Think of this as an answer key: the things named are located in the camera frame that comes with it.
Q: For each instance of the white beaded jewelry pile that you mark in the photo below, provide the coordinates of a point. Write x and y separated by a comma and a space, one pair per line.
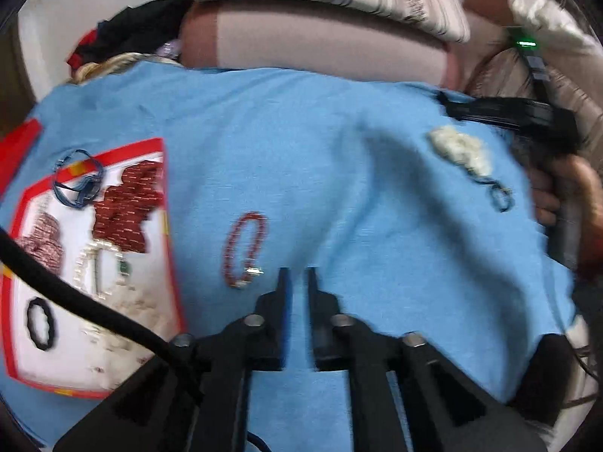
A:
112, 358

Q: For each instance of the dark clothes pile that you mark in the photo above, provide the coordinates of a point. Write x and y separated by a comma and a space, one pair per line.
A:
142, 29

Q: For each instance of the cream white cloth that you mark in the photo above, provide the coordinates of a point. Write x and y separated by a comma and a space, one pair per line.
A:
574, 52

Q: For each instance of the pink brown pillow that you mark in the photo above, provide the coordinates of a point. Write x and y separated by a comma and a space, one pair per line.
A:
316, 37

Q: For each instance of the red box lid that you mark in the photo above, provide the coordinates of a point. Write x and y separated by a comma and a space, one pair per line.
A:
14, 148

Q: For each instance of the red polka dot scrunchie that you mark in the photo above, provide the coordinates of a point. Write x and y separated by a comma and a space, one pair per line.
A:
124, 207

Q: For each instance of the light blue towel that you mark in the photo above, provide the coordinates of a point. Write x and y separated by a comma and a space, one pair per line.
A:
269, 168

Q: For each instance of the red jewelry box tray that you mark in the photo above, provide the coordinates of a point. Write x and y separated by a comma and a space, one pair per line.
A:
44, 345

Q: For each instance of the white fluffy keychain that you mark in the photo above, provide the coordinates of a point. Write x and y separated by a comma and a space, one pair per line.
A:
471, 154

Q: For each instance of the person's right hand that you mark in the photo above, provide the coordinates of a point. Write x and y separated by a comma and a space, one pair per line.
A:
547, 205

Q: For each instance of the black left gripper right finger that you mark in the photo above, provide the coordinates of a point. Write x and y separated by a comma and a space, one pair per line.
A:
404, 394

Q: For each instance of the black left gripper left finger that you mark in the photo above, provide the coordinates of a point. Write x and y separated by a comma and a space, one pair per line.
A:
198, 401

